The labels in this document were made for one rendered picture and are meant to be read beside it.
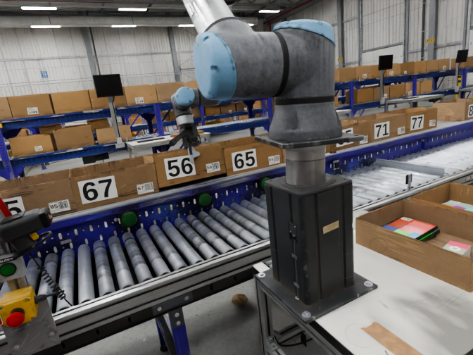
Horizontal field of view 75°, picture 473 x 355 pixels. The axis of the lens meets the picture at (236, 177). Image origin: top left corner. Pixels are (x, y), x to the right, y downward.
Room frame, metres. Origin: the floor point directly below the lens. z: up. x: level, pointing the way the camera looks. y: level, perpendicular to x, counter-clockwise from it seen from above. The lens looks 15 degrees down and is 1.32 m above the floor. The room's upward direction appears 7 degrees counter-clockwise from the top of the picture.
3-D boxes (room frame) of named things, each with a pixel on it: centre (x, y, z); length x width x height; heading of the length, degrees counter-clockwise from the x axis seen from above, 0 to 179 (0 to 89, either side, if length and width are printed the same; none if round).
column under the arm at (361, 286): (0.83, -0.19, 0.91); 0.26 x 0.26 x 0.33; 25
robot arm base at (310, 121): (0.83, -0.20, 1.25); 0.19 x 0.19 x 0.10
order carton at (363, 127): (2.27, -0.77, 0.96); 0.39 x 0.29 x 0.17; 115
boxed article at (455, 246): (0.84, -0.64, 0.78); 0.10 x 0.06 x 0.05; 127
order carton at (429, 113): (2.61, -1.48, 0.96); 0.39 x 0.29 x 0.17; 116
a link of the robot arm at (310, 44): (0.82, -0.19, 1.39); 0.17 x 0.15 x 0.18; 107
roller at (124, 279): (1.16, 0.52, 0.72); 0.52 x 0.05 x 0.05; 25
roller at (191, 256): (1.27, 0.28, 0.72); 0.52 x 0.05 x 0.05; 25
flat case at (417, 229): (1.02, -0.58, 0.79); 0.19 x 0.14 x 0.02; 121
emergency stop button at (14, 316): (0.70, 0.61, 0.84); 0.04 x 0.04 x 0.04; 25
